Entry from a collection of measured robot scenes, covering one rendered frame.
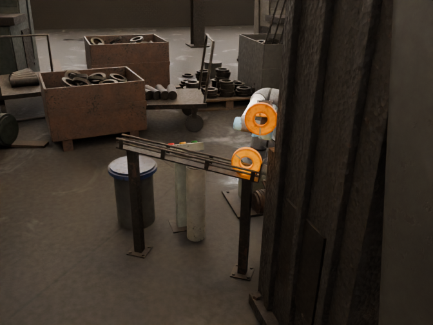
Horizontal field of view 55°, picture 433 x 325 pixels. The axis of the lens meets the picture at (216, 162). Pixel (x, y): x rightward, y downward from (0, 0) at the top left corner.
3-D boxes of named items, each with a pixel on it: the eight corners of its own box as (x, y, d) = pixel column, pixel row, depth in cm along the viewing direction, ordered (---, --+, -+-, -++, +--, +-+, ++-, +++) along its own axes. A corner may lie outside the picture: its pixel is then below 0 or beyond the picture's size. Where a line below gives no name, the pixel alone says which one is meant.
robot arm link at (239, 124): (254, 82, 262) (232, 117, 223) (272, 85, 259) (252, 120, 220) (253, 98, 268) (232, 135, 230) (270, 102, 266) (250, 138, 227)
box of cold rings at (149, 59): (156, 82, 651) (154, 33, 619) (171, 96, 580) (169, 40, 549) (89, 88, 616) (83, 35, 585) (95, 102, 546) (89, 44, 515)
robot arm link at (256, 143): (252, 142, 303) (254, 124, 298) (270, 145, 300) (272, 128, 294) (248, 147, 293) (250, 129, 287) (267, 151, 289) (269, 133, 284)
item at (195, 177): (207, 240, 269) (208, 167, 248) (189, 243, 266) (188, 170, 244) (202, 230, 280) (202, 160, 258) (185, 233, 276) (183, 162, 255)
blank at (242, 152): (248, 182, 215) (249, 179, 218) (267, 162, 208) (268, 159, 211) (225, 164, 213) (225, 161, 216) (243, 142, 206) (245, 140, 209)
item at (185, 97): (207, 113, 510) (207, 33, 471) (214, 132, 452) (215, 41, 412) (108, 117, 494) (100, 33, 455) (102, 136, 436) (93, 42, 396)
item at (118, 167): (163, 228, 281) (161, 171, 263) (115, 236, 271) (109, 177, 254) (154, 205, 308) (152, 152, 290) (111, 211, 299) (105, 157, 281)
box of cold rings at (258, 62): (312, 88, 638) (318, 28, 602) (345, 104, 557) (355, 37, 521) (236, 92, 606) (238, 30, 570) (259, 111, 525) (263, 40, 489)
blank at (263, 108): (278, 104, 190) (278, 102, 193) (245, 102, 193) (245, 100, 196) (276, 137, 196) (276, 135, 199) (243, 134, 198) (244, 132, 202)
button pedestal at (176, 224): (204, 227, 282) (204, 144, 256) (169, 233, 275) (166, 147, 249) (198, 216, 296) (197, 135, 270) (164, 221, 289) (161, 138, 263)
